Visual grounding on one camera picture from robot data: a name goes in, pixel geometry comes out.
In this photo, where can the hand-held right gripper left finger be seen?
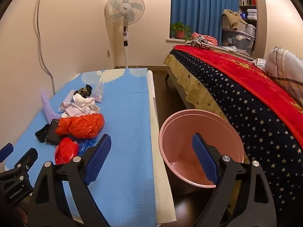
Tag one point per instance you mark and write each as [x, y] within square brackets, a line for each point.
[99, 157]

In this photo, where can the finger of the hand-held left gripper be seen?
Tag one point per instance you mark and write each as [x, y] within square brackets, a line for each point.
[26, 158]
[6, 150]

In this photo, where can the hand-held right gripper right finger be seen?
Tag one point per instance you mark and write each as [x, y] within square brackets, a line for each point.
[203, 160]

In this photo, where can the blue plastic bag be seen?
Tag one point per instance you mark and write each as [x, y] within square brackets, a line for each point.
[86, 144]

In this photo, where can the pink plastic basin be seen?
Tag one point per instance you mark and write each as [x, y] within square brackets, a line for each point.
[189, 132]

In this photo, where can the small red plastic bag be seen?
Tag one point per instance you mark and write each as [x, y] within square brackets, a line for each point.
[66, 149]

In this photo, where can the orange plastic bag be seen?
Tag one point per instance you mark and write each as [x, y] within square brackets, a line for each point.
[80, 125]

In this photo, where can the white smooth plastic bag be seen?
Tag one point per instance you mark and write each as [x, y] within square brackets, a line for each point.
[71, 110]

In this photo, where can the blue patterned mat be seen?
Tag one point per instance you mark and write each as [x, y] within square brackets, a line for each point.
[127, 123]

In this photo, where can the white mattress pad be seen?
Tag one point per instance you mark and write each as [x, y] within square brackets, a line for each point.
[164, 194]

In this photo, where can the long purple foam net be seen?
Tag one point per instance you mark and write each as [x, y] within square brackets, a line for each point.
[48, 108]

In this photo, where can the white crumpled cloth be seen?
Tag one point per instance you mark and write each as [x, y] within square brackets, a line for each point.
[82, 101]

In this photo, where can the navy star bedspread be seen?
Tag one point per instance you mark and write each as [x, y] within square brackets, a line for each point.
[248, 123]

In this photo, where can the clear plastic bag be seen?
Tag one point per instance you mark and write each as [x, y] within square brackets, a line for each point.
[98, 92]

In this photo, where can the black patterned bag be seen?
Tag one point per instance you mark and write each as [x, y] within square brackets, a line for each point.
[82, 91]

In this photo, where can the khaki star bed sheet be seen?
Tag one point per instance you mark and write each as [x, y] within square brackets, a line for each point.
[189, 82]

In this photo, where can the red blanket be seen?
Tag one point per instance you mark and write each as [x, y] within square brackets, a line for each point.
[248, 75]

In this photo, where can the striped cloth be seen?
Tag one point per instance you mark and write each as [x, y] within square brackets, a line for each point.
[200, 42]

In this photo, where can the pink cloth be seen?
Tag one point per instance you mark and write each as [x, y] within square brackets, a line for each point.
[210, 39]

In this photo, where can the striped pillow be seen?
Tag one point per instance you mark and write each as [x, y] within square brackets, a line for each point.
[286, 68]

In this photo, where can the clear plastic storage box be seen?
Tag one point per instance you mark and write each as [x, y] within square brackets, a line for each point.
[239, 40]

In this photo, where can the potted green plant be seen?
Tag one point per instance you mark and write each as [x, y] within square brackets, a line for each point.
[180, 32]

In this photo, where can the beige jacket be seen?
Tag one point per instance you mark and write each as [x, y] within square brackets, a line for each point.
[233, 17]

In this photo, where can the white standing fan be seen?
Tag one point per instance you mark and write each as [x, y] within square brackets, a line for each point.
[125, 7]

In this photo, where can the white stacked boxes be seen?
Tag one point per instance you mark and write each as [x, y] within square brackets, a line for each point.
[251, 14]

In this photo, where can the blue curtain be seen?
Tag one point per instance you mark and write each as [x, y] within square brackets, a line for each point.
[201, 4]

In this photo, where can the row of books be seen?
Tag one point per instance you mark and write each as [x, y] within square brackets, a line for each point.
[247, 1]

